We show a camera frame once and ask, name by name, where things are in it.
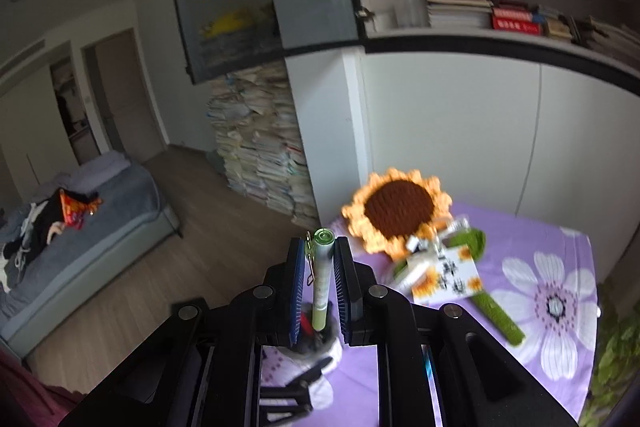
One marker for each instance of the wide stack of booklets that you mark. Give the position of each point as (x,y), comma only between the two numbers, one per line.
(610,42)

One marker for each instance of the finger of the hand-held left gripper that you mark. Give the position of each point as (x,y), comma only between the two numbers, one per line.
(295,394)

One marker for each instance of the pale green pen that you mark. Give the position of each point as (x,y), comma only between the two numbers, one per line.
(321,277)

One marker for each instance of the tall stacks of papers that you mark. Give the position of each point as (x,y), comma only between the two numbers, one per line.
(265,147)

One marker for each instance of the red books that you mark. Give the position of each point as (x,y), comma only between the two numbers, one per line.
(515,23)

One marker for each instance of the stack of white magazines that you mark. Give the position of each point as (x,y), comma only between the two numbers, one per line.
(457,4)

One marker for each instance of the open wardrobe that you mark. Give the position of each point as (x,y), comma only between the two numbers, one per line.
(72,112)

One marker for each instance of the grey bed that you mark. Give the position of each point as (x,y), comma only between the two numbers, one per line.
(100,247)

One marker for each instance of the brown room door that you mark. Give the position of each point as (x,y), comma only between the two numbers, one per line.
(127,97)

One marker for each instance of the clear acrylic holder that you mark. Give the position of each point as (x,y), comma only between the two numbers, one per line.
(407,9)

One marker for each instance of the green potted plant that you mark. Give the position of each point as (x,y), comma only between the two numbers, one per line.
(617,357)

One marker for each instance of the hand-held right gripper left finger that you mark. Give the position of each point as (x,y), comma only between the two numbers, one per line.
(298,292)

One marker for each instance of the grey folded blanket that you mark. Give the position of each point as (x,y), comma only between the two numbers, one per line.
(102,169)

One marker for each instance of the purple floral tablecloth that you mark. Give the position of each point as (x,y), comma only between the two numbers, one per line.
(525,337)

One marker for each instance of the crochet sunflower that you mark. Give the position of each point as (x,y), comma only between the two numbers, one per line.
(397,207)

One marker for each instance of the orange snack bag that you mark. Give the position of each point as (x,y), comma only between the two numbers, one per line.
(77,207)

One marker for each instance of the person's left forearm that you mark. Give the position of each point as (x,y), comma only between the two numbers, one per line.
(30,392)

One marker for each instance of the small stack of mixed books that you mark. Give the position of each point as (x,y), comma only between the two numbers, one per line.
(557,27)

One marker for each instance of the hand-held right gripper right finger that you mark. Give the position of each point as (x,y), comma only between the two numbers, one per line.
(342,292)

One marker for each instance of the pile of dark clothes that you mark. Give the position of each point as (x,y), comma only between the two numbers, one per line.
(37,227)

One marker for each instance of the grey fabric pen holder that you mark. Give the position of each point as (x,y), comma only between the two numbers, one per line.
(322,352)

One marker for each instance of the white sunflower print card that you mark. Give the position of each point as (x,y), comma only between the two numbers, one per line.
(450,277)

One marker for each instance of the white bookcase cabinet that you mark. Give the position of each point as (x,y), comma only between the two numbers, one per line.
(450,107)

